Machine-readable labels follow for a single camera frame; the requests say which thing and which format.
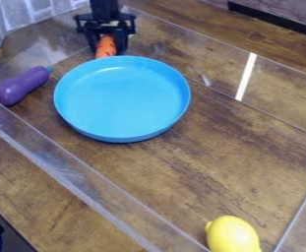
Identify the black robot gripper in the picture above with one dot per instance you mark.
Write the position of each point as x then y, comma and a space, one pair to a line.
105, 17

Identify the black baseboard strip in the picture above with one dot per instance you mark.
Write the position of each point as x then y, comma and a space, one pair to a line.
267, 17

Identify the purple toy eggplant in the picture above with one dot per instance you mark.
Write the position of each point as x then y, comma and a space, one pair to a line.
15, 88

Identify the clear acrylic barrier panel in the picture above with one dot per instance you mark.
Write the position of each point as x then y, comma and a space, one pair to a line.
232, 160

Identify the orange toy carrot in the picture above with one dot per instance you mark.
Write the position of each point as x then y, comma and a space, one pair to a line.
106, 47

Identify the blue round plastic tray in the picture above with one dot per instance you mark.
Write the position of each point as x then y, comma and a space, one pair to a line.
122, 99

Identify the yellow toy lemon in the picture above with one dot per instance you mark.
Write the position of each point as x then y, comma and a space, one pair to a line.
231, 234

